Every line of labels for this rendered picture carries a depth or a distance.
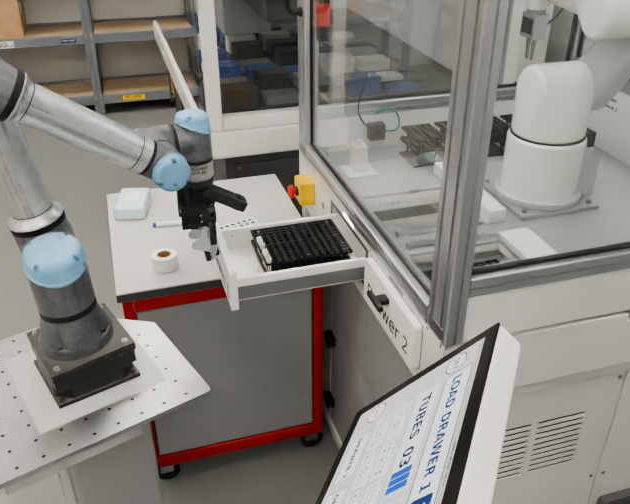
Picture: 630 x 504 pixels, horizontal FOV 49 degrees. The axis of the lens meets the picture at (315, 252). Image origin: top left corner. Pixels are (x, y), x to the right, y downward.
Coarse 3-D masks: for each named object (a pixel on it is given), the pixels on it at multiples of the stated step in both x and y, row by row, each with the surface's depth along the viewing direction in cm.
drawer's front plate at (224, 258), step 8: (216, 224) 177; (224, 240) 170; (224, 248) 166; (216, 256) 177; (224, 256) 163; (216, 264) 180; (224, 264) 163; (232, 264) 160; (224, 272) 165; (232, 272) 157; (224, 280) 168; (232, 280) 158; (224, 288) 170; (232, 288) 159; (232, 296) 160; (232, 304) 161
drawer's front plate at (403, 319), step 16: (368, 272) 162; (384, 288) 153; (400, 304) 146; (384, 320) 156; (400, 320) 146; (416, 320) 141; (400, 336) 148; (416, 336) 140; (400, 352) 149; (416, 352) 142
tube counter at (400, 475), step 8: (408, 448) 87; (416, 448) 86; (400, 456) 88; (408, 456) 86; (416, 456) 84; (400, 464) 86; (408, 464) 84; (392, 472) 86; (400, 472) 84; (408, 472) 82; (392, 480) 84; (400, 480) 82; (408, 480) 81; (392, 488) 83; (400, 488) 81; (384, 496) 83; (392, 496) 81; (400, 496) 79
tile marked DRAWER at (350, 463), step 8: (368, 432) 103; (360, 440) 103; (352, 448) 103; (360, 448) 100; (352, 456) 100; (360, 456) 98; (344, 464) 100; (352, 464) 98; (344, 472) 98; (352, 472) 96; (336, 480) 98; (344, 480) 96
